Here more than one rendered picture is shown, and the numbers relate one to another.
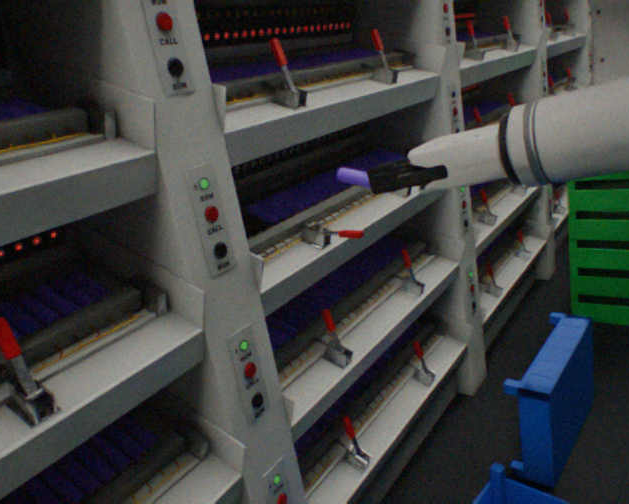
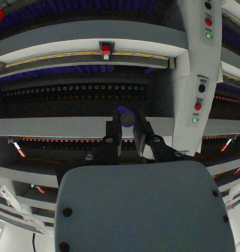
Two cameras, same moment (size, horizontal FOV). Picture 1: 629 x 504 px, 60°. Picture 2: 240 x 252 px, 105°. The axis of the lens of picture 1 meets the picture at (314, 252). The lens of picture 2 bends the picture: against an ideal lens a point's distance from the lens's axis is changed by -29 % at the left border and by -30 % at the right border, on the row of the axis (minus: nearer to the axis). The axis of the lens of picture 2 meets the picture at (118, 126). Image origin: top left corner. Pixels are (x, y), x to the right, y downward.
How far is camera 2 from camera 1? 66 cm
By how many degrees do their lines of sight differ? 71
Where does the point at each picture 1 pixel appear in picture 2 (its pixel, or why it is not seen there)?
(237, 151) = (164, 125)
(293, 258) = (138, 46)
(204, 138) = (183, 136)
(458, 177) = (223, 226)
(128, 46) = not seen: hidden behind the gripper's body
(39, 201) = (229, 129)
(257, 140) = not seen: hidden behind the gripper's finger
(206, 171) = (190, 124)
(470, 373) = not seen: outside the picture
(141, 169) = (207, 130)
